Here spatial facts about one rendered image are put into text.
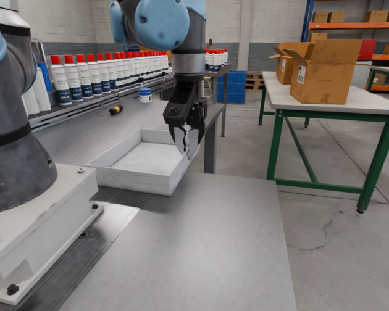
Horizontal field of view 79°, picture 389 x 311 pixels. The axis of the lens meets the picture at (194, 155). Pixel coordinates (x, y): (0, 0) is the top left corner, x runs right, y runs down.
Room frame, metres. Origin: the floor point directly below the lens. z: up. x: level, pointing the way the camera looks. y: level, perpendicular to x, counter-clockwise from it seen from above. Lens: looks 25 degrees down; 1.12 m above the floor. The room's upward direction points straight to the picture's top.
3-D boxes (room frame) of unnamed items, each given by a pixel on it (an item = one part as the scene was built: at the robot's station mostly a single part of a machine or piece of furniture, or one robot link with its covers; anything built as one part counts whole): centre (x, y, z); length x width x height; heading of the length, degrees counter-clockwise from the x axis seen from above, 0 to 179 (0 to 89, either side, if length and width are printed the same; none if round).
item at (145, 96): (1.37, 0.28, 0.86); 0.07 x 0.07 x 0.07
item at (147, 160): (0.58, 0.11, 0.85); 0.27 x 0.20 x 0.05; 165
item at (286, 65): (2.54, -1.01, 0.97); 0.45 x 0.38 x 0.37; 80
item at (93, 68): (1.28, 0.52, 0.98); 0.05 x 0.05 x 0.20
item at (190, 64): (0.58, 0.02, 1.08); 0.08 x 0.08 x 0.05
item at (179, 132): (0.58, 0.03, 0.90); 0.06 x 0.03 x 0.09; 165
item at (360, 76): (5.11, -3.02, 0.61); 0.70 x 0.60 x 1.22; 179
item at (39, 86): (0.96, 0.61, 0.98); 0.05 x 0.05 x 0.20
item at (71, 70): (1.14, 0.56, 0.98); 0.05 x 0.05 x 0.20
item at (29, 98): (0.91, 0.63, 0.98); 0.05 x 0.05 x 0.20
